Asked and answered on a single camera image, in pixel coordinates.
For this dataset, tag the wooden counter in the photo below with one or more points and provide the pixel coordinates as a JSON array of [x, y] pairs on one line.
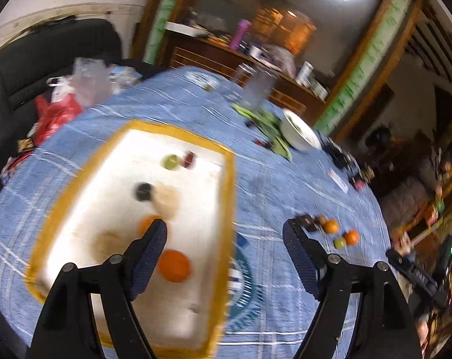
[[211, 56]]

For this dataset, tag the small orange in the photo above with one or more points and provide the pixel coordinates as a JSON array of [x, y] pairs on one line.
[[145, 224]]

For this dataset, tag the dark brown fruit pieces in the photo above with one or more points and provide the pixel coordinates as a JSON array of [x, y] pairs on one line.
[[307, 221]]

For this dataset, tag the large orange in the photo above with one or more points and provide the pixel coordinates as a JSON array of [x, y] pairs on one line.
[[331, 226], [351, 237], [175, 266]]

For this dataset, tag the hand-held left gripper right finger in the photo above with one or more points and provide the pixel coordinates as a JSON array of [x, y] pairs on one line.
[[301, 261]]

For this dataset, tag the bamboo print wall strip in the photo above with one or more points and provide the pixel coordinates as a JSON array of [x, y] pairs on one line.
[[364, 63], [166, 13]]

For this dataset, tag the blue and white packet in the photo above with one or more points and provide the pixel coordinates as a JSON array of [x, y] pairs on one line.
[[125, 74]]

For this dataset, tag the bunch of dark grapes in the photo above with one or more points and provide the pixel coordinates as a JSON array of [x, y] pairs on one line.
[[261, 143]]

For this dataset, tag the purple thermos bottle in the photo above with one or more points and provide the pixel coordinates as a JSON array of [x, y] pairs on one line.
[[240, 34]]

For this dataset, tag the white paper leaflet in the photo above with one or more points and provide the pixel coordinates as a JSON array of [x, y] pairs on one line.
[[337, 179]]

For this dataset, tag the white bowl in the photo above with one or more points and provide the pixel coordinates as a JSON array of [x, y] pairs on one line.
[[299, 131]]

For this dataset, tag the black chair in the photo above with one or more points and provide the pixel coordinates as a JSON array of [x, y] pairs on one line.
[[42, 56]]

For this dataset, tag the clear plastic bag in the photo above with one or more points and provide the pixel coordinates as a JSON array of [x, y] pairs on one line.
[[87, 80]]

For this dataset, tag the white tray with yellow rim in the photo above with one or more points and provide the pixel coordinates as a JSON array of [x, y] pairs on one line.
[[196, 202]]

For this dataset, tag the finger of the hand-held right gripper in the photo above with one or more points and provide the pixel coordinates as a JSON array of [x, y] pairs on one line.
[[409, 266]]

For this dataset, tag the red plastic bag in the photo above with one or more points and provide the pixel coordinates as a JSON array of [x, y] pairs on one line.
[[55, 114]]

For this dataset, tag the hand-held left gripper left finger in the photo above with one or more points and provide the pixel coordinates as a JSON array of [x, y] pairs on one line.
[[149, 258]]

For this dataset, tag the wooden staircase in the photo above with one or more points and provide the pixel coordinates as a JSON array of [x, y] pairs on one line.
[[435, 45]]

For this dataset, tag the green vegetable stalks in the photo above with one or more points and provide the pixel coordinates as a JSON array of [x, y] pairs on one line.
[[269, 129]]

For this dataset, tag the small brown fruit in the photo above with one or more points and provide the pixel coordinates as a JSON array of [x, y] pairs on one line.
[[321, 220]]

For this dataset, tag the clear glass cup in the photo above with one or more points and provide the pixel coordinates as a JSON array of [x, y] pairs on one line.
[[256, 89]]

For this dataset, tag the flat white box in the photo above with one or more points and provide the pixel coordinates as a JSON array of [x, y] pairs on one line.
[[181, 28]]

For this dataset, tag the small red fruit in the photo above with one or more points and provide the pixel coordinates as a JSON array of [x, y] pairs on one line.
[[189, 159]]

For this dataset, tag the dark plum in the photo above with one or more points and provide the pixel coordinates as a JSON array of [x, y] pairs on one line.
[[143, 192]]

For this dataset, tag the translucent plastic bag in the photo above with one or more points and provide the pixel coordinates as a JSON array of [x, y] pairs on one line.
[[282, 58]]

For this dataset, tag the small snack packets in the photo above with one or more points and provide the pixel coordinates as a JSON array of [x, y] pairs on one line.
[[22, 147]]

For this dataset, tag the black canister with red label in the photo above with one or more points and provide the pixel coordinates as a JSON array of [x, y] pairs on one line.
[[359, 184]]

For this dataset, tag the black electric device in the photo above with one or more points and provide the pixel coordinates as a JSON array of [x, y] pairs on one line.
[[339, 155]]

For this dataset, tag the green grape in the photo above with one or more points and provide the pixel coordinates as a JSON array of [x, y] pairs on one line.
[[171, 161], [339, 243]]

